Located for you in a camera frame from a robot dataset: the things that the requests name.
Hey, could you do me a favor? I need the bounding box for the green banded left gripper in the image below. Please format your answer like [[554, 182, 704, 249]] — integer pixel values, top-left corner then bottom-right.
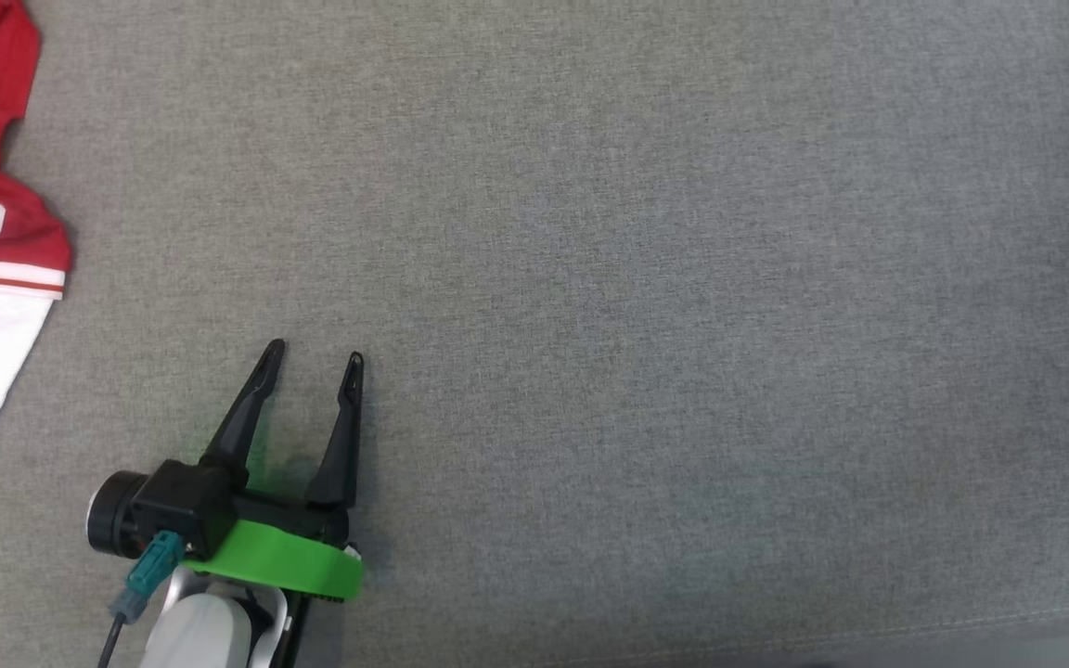
[[184, 339, 367, 603]]

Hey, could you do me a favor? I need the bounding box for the grey fabric sofa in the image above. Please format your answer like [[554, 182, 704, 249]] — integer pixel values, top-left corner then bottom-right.
[[0, 0, 1069, 668]]

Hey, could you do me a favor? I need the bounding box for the black cable teal connector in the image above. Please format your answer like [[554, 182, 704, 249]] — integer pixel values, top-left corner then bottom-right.
[[96, 530, 186, 668]]

